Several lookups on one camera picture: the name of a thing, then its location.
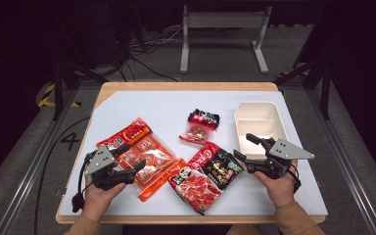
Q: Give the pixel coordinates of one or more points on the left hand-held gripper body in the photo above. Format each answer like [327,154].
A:
[99,160]

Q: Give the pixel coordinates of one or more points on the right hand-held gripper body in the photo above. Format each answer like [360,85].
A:
[287,151]

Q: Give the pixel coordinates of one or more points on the large orange seasoning packet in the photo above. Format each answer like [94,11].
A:
[150,153]

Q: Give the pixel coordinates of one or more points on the white divided container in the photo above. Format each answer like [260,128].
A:
[258,114]

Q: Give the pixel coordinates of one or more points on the red black hotpot packet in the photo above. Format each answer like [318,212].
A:
[205,179]

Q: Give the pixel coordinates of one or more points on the person's right hand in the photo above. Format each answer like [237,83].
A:
[279,189]

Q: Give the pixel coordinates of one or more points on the person's left hand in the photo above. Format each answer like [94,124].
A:
[96,199]

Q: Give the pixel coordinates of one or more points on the small red black packet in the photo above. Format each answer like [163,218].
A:
[200,129]

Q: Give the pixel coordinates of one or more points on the white table sheet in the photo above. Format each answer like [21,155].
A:
[163,107]

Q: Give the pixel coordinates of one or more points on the black stand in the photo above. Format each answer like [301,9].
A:
[58,84]
[324,88]

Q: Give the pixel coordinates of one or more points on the wooden table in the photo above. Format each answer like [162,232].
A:
[176,86]

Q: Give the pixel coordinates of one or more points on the grey metal stand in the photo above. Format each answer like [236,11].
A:
[225,20]

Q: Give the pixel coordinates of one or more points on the aluminium floor rail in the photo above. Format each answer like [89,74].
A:
[29,176]
[349,169]

